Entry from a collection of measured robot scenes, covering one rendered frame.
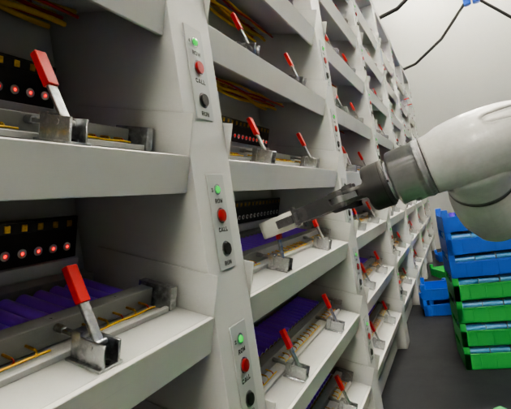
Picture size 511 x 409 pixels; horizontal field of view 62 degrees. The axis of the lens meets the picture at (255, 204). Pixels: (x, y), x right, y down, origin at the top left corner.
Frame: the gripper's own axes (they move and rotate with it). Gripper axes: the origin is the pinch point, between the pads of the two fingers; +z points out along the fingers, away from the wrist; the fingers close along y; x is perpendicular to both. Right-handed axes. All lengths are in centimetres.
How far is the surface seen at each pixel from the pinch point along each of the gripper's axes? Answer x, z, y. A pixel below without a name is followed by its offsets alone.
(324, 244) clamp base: -6.7, 2.2, 25.6
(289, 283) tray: -10.2, 1.7, -1.5
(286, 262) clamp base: -6.6, 1.1, -1.0
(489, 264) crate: -34, -28, 94
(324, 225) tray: -2.3, 5.5, 42.3
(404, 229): -19, 5, 183
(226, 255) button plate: -2.3, -0.9, -23.0
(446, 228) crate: -18, -20, 92
